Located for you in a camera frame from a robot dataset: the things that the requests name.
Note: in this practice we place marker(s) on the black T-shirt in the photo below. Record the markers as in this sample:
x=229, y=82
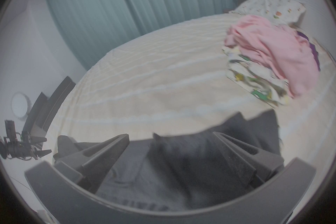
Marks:
x=178, y=160

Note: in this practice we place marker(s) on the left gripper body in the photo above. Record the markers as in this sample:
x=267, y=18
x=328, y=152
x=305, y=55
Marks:
x=21, y=149

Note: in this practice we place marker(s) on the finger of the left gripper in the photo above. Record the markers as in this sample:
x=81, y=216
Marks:
x=39, y=153
x=35, y=140

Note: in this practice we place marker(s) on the pink garment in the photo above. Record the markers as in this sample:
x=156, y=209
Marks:
x=275, y=47

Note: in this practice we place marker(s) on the bed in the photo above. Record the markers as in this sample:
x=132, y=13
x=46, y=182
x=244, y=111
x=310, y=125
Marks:
x=157, y=73

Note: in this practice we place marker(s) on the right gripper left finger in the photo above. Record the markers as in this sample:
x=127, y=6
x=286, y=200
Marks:
x=105, y=162

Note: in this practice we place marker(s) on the purple garment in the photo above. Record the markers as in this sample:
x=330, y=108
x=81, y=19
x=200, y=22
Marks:
x=313, y=52

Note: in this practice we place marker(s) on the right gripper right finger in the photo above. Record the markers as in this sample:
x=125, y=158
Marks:
x=236, y=162

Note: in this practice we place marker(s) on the white printed garment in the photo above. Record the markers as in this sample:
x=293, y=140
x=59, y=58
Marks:
x=257, y=83

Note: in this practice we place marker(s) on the round white mirror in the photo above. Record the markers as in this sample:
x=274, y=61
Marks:
x=21, y=105

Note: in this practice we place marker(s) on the white printed pillow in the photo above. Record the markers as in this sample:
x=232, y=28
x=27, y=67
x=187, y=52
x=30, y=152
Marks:
x=267, y=6

